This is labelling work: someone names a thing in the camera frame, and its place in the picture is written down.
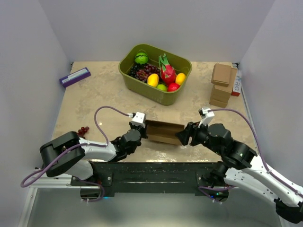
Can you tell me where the green lime toy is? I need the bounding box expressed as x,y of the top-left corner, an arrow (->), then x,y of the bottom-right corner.
157,84 -> 167,91

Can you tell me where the pink dragon fruit toy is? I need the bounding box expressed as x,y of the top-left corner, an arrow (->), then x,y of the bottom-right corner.
159,53 -> 177,86

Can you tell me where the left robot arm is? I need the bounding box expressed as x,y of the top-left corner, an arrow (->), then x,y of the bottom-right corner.
40,122 -> 147,185

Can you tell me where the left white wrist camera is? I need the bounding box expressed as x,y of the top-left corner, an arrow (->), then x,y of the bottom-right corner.
130,112 -> 146,128

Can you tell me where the brown cardboard paper box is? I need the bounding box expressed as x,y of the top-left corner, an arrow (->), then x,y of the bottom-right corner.
145,120 -> 185,146

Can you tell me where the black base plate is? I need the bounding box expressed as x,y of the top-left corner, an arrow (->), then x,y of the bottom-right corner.
71,162 -> 229,201

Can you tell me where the red apple toy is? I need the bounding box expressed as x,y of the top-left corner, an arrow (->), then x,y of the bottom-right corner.
167,83 -> 180,92

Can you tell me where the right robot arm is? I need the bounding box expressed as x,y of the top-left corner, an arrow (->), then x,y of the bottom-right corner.
176,122 -> 303,224

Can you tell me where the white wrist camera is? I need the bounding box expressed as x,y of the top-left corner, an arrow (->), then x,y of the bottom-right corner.
198,107 -> 215,128
130,112 -> 146,128

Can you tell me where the purple cable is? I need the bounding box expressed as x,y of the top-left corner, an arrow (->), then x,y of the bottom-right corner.
197,108 -> 303,204
20,105 -> 133,203

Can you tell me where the green watermelon toy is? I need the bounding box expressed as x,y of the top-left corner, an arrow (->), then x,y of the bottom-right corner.
134,52 -> 149,65

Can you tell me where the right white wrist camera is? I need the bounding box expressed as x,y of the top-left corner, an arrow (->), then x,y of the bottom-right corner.
198,107 -> 215,128

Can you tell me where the dark purple grape bunch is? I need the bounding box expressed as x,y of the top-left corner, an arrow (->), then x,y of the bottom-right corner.
128,64 -> 142,78

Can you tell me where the top folded cardboard box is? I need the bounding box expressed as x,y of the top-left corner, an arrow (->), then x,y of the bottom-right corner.
211,63 -> 231,87

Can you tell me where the stack of folded cardboard boxes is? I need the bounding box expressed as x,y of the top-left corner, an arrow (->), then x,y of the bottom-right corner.
209,68 -> 237,108

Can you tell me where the aluminium frame rail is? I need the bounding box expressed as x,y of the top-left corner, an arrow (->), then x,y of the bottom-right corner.
18,141 -> 291,227

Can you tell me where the yellow mango toy left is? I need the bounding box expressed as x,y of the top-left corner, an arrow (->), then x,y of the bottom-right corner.
147,73 -> 159,87

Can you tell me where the yellow mango toy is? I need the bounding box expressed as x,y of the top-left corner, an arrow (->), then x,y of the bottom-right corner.
147,73 -> 159,87
175,73 -> 186,86

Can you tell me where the olive green plastic bin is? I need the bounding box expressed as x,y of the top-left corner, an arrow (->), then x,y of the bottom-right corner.
118,44 -> 192,105

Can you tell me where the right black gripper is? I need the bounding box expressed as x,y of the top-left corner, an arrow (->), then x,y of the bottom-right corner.
174,118 -> 223,155

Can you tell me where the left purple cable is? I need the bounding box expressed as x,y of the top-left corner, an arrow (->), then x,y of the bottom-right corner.
20,105 -> 133,203

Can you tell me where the red grape bunch in bin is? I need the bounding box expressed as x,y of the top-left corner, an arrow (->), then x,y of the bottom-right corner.
135,63 -> 160,83

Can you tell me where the purple flat box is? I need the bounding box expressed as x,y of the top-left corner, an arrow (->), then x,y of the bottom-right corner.
59,67 -> 91,88

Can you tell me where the red grape bunch on table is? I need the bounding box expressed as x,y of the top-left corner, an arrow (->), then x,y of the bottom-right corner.
77,126 -> 89,138

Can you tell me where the yellow mango toy right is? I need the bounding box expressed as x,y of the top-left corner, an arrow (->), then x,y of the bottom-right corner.
175,73 -> 186,86

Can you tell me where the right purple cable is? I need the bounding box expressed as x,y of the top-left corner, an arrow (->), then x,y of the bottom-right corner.
197,108 -> 303,204

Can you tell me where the white red printed box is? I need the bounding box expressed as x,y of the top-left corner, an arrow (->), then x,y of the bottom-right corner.
231,70 -> 242,96

